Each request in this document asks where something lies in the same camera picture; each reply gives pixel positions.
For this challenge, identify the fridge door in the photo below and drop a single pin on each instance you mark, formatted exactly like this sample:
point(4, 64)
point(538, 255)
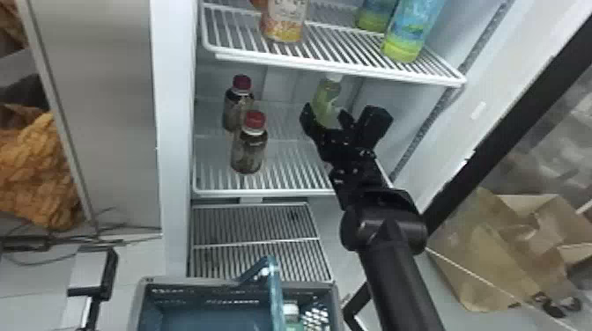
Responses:
point(509, 125)

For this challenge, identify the orange bottle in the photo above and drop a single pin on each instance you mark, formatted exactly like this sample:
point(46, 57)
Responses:
point(283, 21)

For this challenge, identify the white fridge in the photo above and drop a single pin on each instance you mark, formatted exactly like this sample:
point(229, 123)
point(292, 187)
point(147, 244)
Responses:
point(173, 138)

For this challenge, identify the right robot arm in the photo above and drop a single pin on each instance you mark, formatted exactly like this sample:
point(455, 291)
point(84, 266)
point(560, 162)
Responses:
point(393, 277)

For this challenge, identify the brown bottle red cap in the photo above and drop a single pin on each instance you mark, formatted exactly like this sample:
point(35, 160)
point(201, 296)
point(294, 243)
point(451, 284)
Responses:
point(237, 104)
point(250, 145)

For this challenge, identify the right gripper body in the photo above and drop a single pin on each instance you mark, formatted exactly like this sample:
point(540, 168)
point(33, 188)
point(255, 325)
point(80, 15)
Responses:
point(347, 152)

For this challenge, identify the blue green bottle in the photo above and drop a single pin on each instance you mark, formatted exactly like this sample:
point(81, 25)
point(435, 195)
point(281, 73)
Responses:
point(409, 30)
point(374, 16)

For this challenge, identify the pale green bottle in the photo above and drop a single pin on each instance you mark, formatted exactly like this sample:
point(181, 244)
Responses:
point(326, 99)

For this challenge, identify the blue basket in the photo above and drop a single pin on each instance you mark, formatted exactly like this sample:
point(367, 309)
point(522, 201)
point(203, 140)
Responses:
point(208, 305)

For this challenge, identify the cardboard box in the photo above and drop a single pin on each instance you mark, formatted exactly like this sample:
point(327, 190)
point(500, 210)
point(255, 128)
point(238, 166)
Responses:
point(504, 249)

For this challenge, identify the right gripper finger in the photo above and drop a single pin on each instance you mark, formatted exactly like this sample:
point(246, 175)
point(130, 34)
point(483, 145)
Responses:
point(346, 122)
point(311, 121)

